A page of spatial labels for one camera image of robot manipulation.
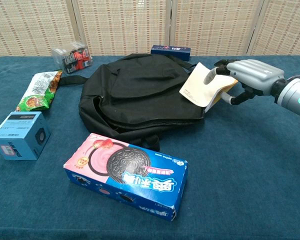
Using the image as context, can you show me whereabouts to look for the white and yellow booklet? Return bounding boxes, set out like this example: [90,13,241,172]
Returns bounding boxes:
[178,62,239,115]

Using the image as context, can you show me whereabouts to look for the blue table cloth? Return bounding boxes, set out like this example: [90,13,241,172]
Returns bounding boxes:
[0,54,300,240]

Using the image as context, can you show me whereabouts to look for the dark blue long box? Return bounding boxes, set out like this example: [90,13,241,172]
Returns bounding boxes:
[150,44,192,62]

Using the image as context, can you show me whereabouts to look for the black fabric backpack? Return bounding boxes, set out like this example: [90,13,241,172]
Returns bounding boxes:
[58,53,206,152]

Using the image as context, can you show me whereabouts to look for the woven folding screen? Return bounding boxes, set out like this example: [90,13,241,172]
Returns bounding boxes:
[0,0,300,60]

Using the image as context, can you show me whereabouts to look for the green white snack bag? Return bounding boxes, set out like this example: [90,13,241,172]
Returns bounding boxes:
[15,70,63,113]

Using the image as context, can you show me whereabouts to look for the blue pink Oreo cookie box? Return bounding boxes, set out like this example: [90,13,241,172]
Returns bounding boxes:
[63,132,189,222]

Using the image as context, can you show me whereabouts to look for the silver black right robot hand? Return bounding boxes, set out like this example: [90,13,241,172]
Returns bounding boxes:
[203,58,286,106]

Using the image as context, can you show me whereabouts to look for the light blue cube box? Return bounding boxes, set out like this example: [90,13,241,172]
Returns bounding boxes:
[0,111,52,161]

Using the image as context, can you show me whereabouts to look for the clear box red black items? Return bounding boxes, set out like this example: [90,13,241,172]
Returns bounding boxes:
[51,41,93,75]

